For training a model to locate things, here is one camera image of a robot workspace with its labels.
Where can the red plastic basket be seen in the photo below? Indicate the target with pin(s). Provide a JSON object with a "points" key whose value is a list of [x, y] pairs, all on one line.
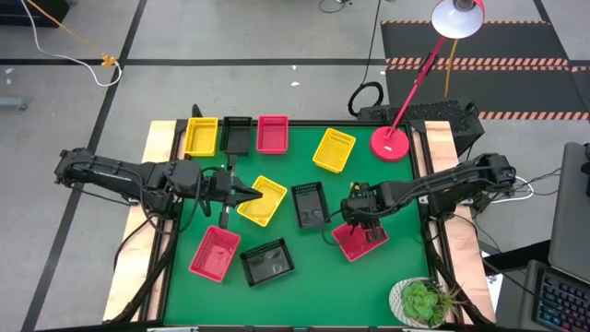
{"points": [[355, 250], [214, 256], [272, 136]]}

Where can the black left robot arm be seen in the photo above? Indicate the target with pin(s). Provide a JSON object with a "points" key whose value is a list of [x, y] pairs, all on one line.
{"points": [[115, 173]]}

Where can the black textured equipment case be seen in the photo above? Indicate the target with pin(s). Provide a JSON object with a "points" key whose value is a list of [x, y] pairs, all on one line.
{"points": [[438, 113]]}

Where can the black floor box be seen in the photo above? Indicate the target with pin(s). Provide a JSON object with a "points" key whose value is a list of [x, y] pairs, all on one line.
{"points": [[9, 14]]}

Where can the wooden side board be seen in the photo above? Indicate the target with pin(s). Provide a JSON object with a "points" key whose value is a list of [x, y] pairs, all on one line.
{"points": [[156, 138], [440, 138]]}

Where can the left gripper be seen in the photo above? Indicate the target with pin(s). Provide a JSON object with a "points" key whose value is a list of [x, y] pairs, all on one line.
{"points": [[219, 189]]}

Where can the black mat with striped edges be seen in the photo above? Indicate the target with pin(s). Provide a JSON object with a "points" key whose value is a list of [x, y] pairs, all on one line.
{"points": [[507, 46]]}

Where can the red desk lamp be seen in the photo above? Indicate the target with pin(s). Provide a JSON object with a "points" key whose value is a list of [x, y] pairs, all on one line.
{"points": [[389, 143]]}

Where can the black plastic basket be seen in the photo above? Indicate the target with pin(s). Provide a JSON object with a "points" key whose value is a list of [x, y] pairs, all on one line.
{"points": [[311, 207], [267, 263], [236, 138]]}

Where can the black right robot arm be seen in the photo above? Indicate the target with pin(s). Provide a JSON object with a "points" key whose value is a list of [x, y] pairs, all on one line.
{"points": [[438, 182]]}

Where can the gray floor bracket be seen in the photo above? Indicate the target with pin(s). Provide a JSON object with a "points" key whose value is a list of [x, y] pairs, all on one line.
{"points": [[14, 103]]}

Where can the succulent in white pot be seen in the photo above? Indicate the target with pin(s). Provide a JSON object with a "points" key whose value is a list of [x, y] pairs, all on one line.
{"points": [[419, 302]]}

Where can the yellow plastic basket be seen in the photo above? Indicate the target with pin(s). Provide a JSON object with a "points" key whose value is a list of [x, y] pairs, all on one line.
{"points": [[269, 208], [334, 150], [200, 138]]}

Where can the gray laptop with lit keyboard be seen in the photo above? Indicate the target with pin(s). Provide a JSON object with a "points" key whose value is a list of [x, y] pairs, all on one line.
{"points": [[571, 207]]}

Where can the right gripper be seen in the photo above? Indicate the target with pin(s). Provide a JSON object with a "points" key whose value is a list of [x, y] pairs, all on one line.
{"points": [[364, 207]]}

